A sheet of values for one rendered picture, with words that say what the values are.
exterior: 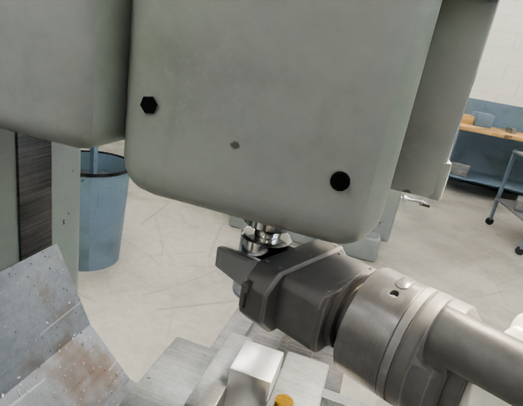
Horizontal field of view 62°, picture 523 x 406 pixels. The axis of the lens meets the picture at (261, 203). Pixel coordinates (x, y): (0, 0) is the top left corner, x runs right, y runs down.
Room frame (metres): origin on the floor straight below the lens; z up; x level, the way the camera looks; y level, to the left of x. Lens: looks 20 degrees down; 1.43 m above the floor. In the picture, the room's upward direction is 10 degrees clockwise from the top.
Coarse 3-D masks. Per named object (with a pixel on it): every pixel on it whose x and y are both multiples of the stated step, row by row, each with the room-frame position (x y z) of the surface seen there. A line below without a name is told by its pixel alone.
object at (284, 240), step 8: (248, 232) 0.36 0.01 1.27; (240, 240) 0.36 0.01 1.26; (248, 240) 0.34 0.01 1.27; (256, 240) 0.34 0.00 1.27; (264, 240) 0.35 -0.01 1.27; (272, 240) 0.35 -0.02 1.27; (280, 240) 0.35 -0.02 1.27; (288, 240) 0.36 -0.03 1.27; (248, 248) 0.34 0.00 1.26; (256, 248) 0.34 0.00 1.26; (264, 248) 0.34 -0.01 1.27; (272, 248) 0.34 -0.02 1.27; (280, 248) 0.34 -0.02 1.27; (288, 248) 0.35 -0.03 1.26
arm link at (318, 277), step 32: (288, 256) 0.32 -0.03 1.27; (320, 256) 0.34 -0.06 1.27; (256, 288) 0.29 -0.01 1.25; (288, 288) 0.29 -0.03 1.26; (320, 288) 0.28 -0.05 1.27; (352, 288) 0.29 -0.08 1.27; (384, 288) 0.27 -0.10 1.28; (416, 288) 0.27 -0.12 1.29; (256, 320) 0.28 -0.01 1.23; (288, 320) 0.29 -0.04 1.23; (320, 320) 0.27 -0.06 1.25; (352, 320) 0.26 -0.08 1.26; (384, 320) 0.25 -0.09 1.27; (352, 352) 0.25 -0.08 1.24; (384, 352) 0.24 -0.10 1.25; (384, 384) 0.23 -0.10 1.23
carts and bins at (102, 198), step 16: (96, 160) 2.42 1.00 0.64; (112, 160) 2.64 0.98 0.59; (512, 160) 4.51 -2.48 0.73; (80, 176) 2.20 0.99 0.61; (96, 176) 2.22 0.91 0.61; (112, 176) 2.28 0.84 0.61; (128, 176) 2.43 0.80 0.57; (80, 192) 2.20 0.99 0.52; (96, 192) 2.23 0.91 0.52; (112, 192) 2.30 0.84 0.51; (80, 208) 2.21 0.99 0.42; (96, 208) 2.24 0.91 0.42; (112, 208) 2.31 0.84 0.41; (512, 208) 4.21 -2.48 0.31; (80, 224) 2.21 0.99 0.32; (96, 224) 2.25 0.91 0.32; (112, 224) 2.32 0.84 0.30; (80, 240) 2.22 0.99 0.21; (96, 240) 2.25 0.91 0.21; (112, 240) 2.34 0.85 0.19; (80, 256) 2.23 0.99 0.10; (96, 256) 2.26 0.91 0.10; (112, 256) 2.35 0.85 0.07
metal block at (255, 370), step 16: (240, 352) 0.45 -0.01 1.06; (256, 352) 0.45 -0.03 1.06; (272, 352) 0.46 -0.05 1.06; (240, 368) 0.42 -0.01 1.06; (256, 368) 0.43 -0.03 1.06; (272, 368) 0.43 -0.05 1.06; (240, 384) 0.41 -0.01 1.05; (256, 384) 0.41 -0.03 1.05; (272, 384) 0.42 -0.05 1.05; (240, 400) 0.41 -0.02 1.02; (256, 400) 0.41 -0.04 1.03
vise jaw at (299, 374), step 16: (288, 352) 0.50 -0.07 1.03; (288, 368) 0.47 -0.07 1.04; (304, 368) 0.48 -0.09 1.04; (320, 368) 0.48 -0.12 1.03; (288, 384) 0.44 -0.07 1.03; (304, 384) 0.45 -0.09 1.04; (320, 384) 0.45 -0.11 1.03; (272, 400) 0.41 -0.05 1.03; (304, 400) 0.42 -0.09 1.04; (320, 400) 0.42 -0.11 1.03
